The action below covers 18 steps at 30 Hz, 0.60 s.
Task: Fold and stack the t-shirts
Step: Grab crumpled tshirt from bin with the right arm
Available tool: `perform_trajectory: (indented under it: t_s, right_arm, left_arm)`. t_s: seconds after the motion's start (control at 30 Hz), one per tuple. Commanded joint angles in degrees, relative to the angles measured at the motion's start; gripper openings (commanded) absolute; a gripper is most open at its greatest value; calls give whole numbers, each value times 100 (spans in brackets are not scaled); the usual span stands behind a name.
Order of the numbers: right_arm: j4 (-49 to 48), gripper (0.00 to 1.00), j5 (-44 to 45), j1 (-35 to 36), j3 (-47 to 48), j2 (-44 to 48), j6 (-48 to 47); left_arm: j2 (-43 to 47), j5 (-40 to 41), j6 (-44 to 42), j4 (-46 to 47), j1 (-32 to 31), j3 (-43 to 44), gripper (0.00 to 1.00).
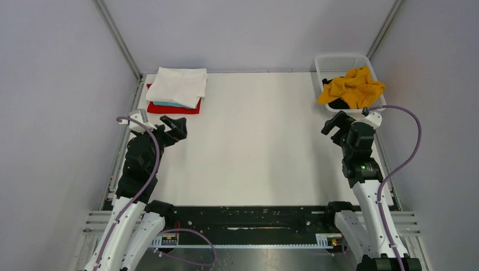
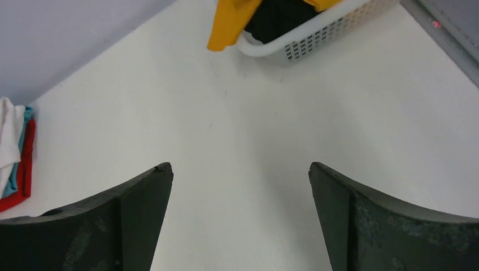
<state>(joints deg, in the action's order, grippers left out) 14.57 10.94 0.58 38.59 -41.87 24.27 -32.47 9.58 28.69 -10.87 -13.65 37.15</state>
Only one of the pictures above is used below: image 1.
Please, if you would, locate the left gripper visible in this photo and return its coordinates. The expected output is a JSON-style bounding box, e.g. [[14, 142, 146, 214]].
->
[[133, 115, 187, 173]]

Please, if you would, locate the yellow t shirt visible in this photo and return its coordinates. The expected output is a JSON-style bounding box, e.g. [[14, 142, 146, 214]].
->
[[317, 66, 386, 110]]

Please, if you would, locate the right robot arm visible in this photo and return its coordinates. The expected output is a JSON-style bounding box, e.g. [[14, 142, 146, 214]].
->
[[321, 111, 422, 270]]

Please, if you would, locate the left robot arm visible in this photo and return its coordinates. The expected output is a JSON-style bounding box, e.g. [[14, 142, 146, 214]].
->
[[84, 116, 188, 270]]

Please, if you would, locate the blue folded t shirt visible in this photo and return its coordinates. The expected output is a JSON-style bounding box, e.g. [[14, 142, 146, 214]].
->
[[152, 102, 190, 108]]

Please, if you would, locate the black t shirt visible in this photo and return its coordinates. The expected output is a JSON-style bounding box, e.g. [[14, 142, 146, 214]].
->
[[322, 78, 350, 110]]

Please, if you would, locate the red folded t shirt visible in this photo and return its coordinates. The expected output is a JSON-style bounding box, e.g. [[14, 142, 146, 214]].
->
[[147, 98, 202, 115]]

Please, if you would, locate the white folded t shirt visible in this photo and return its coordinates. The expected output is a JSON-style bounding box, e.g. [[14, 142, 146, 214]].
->
[[146, 67, 208, 108]]

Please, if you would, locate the white plastic basket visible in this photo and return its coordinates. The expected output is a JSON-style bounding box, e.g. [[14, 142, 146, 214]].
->
[[315, 54, 386, 113]]

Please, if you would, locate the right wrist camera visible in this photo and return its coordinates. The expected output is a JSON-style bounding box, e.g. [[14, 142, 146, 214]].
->
[[358, 108, 382, 130]]

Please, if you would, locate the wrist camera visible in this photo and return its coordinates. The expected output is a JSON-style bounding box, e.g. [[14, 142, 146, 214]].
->
[[358, 108, 382, 130], [118, 109, 156, 134]]

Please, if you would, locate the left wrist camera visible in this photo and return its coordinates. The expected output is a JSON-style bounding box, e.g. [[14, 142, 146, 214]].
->
[[118, 109, 156, 134]]

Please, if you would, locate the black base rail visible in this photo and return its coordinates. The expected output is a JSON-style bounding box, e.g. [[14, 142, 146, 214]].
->
[[154, 205, 340, 248]]

